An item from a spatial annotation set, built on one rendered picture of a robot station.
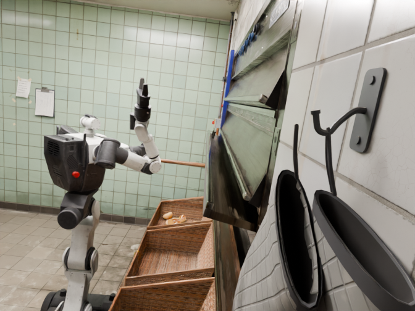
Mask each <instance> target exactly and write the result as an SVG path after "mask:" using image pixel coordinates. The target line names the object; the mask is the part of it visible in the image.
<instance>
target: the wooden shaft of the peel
mask: <svg viewBox="0 0 415 311"><path fill-rule="evenodd" d="M161 162H162V163H168V164H179V165H189V166H195V167H205V164H202V163H196V162H185V161H179V160H169V159H161Z"/></svg>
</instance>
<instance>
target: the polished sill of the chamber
mask: <svg viewBox="0 0 415 311"><path fill-rule="evenodd" d="M230 231H231V235H232V242H233V249H234V253H235V260H236V264H237V271H238V278H239V275H240V271H241V268H242V266H243V263H244V261H245V258H246V255H247V253H248V251H249V248H250V246H251V244H250V241H249V237H248V234H247V230H246V229H243V228H240V227H237V226H233V225H230Z"/></svg>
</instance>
